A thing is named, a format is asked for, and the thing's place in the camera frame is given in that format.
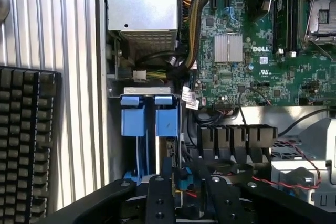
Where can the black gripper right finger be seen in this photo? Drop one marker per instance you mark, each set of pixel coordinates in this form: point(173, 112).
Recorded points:
point(225, 203)

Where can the white power connector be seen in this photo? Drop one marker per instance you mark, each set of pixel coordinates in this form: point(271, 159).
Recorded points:
point(139, 75)

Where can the open silver PC case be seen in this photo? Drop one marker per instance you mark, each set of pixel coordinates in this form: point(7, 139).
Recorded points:
point(101, 51)

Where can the black RAM slot bank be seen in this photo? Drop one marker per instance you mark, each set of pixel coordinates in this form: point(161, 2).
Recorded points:
point(284, 19)

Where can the black keyboard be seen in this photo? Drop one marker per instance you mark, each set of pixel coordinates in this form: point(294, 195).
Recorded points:
point(23, 142)

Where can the green Dell motherboard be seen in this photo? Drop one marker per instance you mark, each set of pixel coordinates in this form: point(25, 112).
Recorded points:
point(283, 77)

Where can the white label tag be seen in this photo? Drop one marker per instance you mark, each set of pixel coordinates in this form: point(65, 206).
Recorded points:
point(190, 98)

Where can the silver chipset heatsink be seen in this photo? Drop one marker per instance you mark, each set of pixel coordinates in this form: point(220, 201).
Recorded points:
point(228, 48)

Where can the CPU socket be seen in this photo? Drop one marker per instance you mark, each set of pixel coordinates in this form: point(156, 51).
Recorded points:
point(323, 16)

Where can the silver power supply unit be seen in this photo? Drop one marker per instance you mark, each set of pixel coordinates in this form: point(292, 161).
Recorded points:
point(141, 11)

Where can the silver metal drive cage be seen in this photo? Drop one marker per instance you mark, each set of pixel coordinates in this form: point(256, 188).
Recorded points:
point(315, 142)

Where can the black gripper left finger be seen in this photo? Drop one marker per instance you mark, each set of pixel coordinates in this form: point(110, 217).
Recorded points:
point(160, 203)

